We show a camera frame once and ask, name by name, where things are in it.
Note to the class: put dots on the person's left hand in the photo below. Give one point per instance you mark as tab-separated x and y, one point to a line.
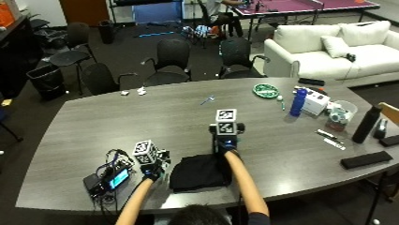
154	172

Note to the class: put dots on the person's right hand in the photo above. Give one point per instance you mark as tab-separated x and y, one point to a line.
227	145

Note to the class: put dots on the white marker cube, left glove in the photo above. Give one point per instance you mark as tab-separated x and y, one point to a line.
146	152

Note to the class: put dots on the white marker cube, glove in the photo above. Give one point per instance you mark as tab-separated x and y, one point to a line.
146	152
227	122

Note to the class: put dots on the black folded cloth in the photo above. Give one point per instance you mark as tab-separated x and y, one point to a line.
197	173

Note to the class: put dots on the white marker cube, right glove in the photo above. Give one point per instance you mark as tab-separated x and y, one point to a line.
227	122

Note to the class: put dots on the small blue grey tool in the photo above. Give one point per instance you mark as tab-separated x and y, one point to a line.
208	100

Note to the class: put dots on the crumpled white paper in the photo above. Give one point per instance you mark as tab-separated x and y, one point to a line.
143	91

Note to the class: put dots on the small white paper scrap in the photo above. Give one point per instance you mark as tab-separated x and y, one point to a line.
124	92

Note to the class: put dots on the black office chair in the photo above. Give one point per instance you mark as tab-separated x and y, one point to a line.
239	59
100	78
72	51
171	62

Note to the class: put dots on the person's black shirt sleeve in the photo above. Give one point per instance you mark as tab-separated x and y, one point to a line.
259	219

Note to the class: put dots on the green patterned plate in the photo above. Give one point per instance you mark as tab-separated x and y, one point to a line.
267	90

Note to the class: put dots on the green pen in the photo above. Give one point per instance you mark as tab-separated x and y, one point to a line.
283	105

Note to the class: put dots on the small white ball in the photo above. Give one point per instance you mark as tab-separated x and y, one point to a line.
280	97

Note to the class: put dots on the blue water bottle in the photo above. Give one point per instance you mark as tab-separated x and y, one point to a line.
299	103

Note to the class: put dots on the black mesh waste bin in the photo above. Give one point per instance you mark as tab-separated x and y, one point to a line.
49	82

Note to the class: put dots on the black and silver pen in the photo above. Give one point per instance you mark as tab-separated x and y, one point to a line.
328	134

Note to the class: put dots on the white cardboard box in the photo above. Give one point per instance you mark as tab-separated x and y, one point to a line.
316	103

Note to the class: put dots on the silver flat strip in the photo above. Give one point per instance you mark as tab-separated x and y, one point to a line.
334	144

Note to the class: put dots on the black remote bar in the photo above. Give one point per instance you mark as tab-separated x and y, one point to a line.
311	82

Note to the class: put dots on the black round trash can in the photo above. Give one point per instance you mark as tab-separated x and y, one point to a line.
107	31

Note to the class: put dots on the clear plastic container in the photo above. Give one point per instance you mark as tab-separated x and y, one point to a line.
344	114

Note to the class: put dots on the blue upright panel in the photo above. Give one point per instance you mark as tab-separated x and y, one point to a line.
158	12

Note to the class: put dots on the black chair with person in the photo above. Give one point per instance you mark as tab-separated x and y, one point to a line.
204	14

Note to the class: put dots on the white sofa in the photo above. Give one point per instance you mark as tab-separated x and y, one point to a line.
316	61

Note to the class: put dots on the black cabinet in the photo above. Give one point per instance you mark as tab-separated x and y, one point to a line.
17	56

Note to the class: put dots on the brown wooden door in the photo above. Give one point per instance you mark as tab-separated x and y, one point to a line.
83	11

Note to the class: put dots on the small white cushion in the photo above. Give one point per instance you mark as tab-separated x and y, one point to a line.
336	46

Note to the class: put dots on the black small case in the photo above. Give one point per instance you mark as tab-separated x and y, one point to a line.
390	140

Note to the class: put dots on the black game controller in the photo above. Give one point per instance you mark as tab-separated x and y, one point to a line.
352	57

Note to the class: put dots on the wooden chair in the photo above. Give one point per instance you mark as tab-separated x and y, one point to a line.
390	113

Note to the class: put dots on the purple table-tennis table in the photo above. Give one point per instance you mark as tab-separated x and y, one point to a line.
291	6

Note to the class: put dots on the orange box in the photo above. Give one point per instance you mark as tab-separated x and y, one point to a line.
6	14

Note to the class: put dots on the large white cushion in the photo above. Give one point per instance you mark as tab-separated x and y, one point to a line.
365	33

